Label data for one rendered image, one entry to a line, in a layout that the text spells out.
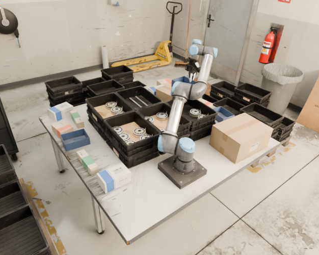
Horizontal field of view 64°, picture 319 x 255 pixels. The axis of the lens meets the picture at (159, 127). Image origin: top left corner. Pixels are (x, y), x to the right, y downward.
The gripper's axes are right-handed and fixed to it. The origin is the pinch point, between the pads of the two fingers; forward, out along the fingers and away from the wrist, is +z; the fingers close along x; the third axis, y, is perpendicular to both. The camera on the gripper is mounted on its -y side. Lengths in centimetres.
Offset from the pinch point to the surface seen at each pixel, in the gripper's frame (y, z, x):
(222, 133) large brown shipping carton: -50, 25, 7
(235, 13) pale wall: 156, -33, -242
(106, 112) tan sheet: 36, 35, 65
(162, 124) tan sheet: -7.3, 32.0, 33.5
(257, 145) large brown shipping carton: -70, 32, -17
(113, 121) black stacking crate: 10, 29, 71
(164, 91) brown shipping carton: 37.7, 25.7, -2.2
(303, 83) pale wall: 8, 41, -255
